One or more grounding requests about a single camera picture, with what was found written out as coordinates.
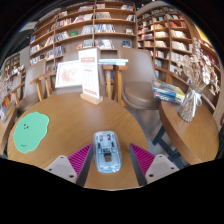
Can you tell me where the glass vase with pink flowers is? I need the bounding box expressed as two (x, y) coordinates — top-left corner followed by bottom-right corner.
(0, 79), (9, 124)

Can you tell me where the transparent blue computer mouse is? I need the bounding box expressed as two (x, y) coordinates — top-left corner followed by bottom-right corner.
(92, 130), (123, 174)

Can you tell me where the green blob-shaped mouse pad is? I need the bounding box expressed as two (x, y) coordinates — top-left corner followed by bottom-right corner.
(13, 111), (50, 154)

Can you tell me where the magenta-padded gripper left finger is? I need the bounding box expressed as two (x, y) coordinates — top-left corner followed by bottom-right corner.
(44, 143), (95, 188)

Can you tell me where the white sign on wooden base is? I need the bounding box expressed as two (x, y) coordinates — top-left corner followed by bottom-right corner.
(78, 47), (104, 106)

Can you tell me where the glass vase with cream flowers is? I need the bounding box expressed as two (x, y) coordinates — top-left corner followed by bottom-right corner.
(176, 38), (221, 123)

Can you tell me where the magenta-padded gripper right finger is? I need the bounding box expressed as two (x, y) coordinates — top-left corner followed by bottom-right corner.
(128, 143), (180, 187)

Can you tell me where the curved wooden bookshelf unit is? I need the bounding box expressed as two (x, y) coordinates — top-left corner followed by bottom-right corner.
(136, 6), (224, 128)

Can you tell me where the white framed picture, red print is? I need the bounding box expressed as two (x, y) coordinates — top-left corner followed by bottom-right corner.
(54, 60), (83, 89)

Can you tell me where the small distant bookshelf unit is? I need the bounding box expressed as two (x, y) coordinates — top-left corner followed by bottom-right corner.
(1, 53), (26, 84)

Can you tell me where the stack of colourful books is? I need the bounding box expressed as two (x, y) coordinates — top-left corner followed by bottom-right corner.
(151, 79), (186, 105)

